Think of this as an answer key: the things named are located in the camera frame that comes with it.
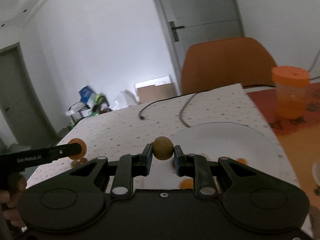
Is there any orange lidded plastic jar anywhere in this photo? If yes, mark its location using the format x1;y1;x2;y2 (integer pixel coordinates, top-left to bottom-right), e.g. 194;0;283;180
272;66;310;119

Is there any blue white bag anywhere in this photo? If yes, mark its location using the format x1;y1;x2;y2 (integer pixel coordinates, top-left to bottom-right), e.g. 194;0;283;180
79;86;96;104

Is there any orange chair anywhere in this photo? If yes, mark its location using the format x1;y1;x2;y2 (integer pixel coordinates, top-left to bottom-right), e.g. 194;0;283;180
181;37;277;95

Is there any black cable with plug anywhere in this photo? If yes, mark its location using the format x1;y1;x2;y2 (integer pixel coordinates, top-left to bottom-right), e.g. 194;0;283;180
138;92;198;120

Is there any left human hand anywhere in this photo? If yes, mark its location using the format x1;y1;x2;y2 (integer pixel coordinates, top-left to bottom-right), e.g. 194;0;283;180
1;175;27;228

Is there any white board against wall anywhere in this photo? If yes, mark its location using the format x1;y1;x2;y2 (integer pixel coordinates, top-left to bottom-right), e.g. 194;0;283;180
134;75;172;97

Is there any red table mat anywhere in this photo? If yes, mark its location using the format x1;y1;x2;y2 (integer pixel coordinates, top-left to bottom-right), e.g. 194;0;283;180
246;82;320;201

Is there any brown kiwi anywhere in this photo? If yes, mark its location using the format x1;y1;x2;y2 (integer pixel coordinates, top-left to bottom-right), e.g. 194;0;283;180
152;137;174;160
71;160;80;168

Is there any large orange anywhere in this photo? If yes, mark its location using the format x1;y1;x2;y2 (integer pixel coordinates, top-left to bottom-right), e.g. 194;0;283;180
179;178;194;190
68;138;87;160

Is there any black metal shelf rack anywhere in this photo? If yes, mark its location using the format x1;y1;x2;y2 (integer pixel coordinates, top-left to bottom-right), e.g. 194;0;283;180
65;95;112;126

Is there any grey door with handle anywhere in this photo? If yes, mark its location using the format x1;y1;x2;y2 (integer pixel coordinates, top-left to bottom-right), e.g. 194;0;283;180
154;0;244;92

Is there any white round plate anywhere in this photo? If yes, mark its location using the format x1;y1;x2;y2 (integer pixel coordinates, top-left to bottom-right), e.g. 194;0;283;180
171;122;278;169

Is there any cardboard sheet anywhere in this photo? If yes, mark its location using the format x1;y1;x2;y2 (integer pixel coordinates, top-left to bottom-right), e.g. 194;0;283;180
137;83;177;103

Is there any small orange tangerine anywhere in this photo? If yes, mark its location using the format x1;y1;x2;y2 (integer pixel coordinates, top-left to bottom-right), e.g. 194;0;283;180
237;158;248;165

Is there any long black cable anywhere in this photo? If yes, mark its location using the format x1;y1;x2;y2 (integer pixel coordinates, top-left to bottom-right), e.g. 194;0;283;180
178;91;208;128

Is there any dark green side door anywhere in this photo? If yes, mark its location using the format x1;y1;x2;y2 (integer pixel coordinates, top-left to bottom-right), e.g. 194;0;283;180
1;43;56;148

